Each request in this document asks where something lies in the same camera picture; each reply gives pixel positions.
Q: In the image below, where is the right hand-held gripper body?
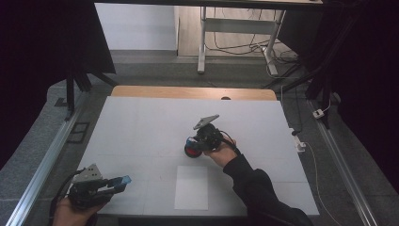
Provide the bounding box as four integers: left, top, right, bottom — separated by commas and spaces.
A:
192, 114, 225, 153

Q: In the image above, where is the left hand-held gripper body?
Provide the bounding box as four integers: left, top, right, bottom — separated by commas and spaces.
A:
67, 163, 109, 210

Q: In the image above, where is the white paper sheet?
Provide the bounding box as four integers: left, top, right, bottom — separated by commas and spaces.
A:
174, 165, 209, 211

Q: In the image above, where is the person's right hand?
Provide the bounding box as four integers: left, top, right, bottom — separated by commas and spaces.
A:
202, 135, 239, 169

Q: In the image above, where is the person's left hand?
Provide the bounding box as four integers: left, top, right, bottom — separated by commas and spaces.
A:
52, 197, 107, 226

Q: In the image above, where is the wooden table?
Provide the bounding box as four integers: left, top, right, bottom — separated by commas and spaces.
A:
110, 85, 279, 102

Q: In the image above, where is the white table cover board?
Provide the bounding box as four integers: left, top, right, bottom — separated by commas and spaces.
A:
76, 95, 321, 218

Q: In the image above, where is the white power strip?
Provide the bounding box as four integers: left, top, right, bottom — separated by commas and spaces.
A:
288, 126, 307, 153

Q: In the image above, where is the black metal stand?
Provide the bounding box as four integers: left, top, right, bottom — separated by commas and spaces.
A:
64, 67, 120, 121
263, 59, 335, 130

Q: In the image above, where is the small white adapter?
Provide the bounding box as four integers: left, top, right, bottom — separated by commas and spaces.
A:
312, 107, 326, 120

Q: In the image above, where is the black curtain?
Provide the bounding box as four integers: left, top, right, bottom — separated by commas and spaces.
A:
0, 0, 117, 170
279, 0, 399, 192

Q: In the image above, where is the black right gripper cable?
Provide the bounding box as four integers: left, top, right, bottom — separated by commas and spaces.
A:
218, 129, 243, 156

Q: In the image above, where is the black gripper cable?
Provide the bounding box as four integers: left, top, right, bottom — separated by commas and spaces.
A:
218, 129, 243, 156
48, 169, 87, 220

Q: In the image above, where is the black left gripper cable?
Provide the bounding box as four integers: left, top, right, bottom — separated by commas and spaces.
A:
48, 169, 87, 220

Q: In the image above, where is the aluminium rail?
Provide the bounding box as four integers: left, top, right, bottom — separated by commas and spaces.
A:
6, 93, 88, 226
309, 100, 380, 226

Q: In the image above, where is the black rectangular floor frame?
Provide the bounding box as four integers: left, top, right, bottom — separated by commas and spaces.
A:
66, 121, 90, 145

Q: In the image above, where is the tangle of dark floor cables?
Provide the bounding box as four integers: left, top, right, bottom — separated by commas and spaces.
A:
205, 8, 300, 64

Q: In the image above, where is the desk with white metal frame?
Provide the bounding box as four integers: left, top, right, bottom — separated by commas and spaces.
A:
93, 0, 324, 77

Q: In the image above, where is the thin white cable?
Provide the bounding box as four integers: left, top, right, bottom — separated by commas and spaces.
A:
300, 140, 344, 226

